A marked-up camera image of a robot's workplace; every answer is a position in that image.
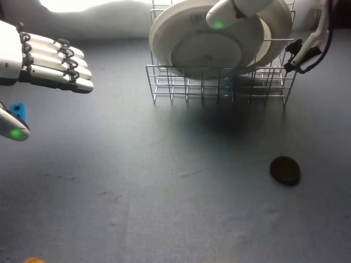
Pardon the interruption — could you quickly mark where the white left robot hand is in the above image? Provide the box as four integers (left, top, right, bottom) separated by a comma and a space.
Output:
0, 20, 95, 142

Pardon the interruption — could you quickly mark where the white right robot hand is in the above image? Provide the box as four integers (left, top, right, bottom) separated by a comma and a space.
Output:
205, 0, 277, 30

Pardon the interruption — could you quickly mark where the white plate with hedgehog print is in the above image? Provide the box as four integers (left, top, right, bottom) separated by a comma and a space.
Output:
257, 0, 293, 68
149, 0, 273, 81

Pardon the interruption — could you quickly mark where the blue block with holes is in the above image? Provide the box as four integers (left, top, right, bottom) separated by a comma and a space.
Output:
9, 102, 27, 123

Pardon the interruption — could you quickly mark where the brown chocolate sandwich cookie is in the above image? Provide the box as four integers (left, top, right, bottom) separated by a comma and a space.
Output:
269, 156, 301, 187

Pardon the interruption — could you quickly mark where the silver wire dish rack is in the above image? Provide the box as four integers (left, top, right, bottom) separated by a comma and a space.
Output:
145, 0, 298, 106

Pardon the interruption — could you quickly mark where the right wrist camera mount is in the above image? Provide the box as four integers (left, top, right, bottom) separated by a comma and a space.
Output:
283, 0, 335, 75

